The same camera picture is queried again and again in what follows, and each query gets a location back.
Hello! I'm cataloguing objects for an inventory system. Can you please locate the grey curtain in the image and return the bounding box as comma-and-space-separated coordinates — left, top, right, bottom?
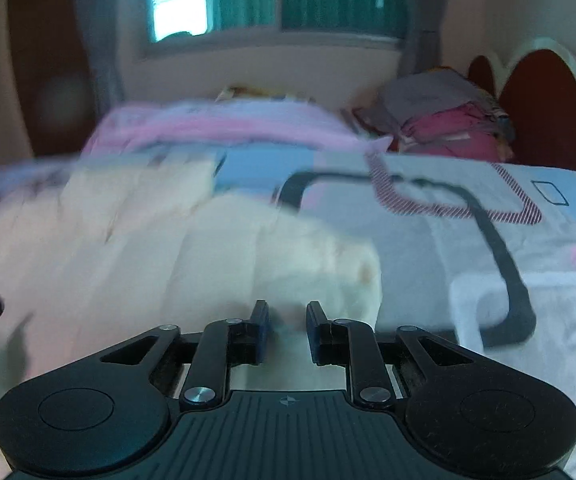
74, 0, 125, 117
397, 0, 448, 77

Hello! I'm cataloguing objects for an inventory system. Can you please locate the cream large garment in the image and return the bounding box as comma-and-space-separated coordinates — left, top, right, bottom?
0, 158, 382, 479

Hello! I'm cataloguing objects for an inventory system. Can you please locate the window with green curtain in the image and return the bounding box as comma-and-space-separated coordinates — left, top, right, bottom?
140, 0, 408, 50

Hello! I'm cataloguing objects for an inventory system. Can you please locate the pink purple blanket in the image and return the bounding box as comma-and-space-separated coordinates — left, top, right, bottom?
82, 99, 392, 155

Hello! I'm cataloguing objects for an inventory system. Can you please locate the yellow patterned cloth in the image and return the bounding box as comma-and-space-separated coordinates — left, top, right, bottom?
215, 84, 315, 104

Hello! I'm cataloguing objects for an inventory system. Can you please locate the magenta folded clothes pile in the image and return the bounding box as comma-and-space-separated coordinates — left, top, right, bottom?
396, 101, 514, 162

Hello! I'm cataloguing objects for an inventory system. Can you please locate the dark wooden door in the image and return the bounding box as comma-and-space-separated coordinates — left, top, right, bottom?
8, 0, 96, 156

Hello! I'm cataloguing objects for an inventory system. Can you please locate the grey left curtain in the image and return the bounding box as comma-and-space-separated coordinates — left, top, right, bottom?
74, 0, 125, 117

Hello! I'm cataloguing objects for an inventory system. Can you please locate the red white headboard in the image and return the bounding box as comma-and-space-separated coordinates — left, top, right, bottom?
467, 37, 576, 170

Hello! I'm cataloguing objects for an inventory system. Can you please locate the grey right curtain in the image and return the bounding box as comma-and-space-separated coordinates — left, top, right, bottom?
397, 0, 448, 77

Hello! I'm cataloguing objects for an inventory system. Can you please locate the patterned bed sheet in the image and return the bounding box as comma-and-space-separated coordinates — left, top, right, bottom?
0, 146, 576, 480

